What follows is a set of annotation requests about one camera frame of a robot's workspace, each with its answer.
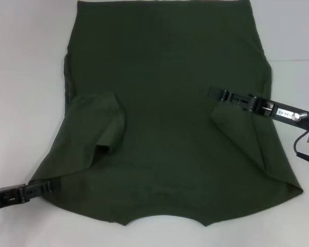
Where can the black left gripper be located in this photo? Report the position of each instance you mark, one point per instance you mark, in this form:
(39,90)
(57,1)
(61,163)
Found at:
(7,196)

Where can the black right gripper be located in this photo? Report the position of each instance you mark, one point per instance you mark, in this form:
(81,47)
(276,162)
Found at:
(280,113)

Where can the dark green shirt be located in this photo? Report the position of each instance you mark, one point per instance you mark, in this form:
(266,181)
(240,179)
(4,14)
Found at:
(157,77)

